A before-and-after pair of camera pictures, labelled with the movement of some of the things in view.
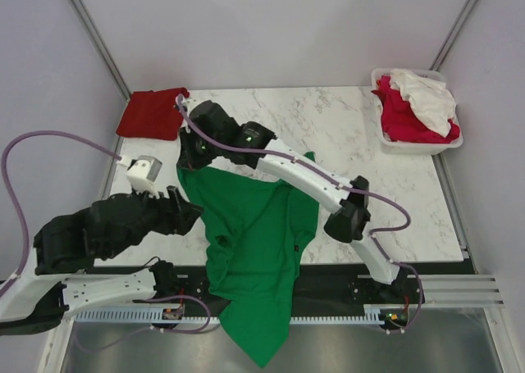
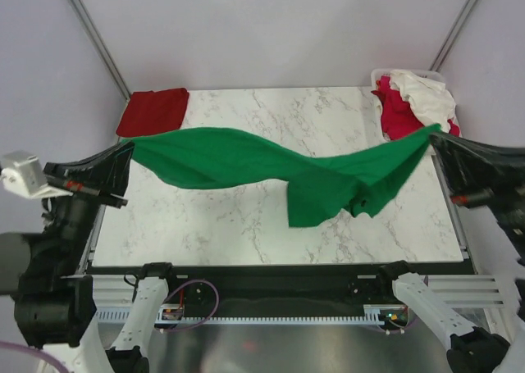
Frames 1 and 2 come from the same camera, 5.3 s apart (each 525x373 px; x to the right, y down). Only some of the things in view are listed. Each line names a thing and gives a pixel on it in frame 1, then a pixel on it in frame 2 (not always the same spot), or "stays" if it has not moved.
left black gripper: x=179 y=220 -> x=108 y=169
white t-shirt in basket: x=431 y=103 stays
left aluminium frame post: x=111 y=63 stays
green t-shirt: x=253 y=225 -> x=318 y=191
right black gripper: x=188 y=159 -> x=481 y=172
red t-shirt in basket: x=402 y=123 stays
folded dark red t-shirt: x=152 y=115 stays
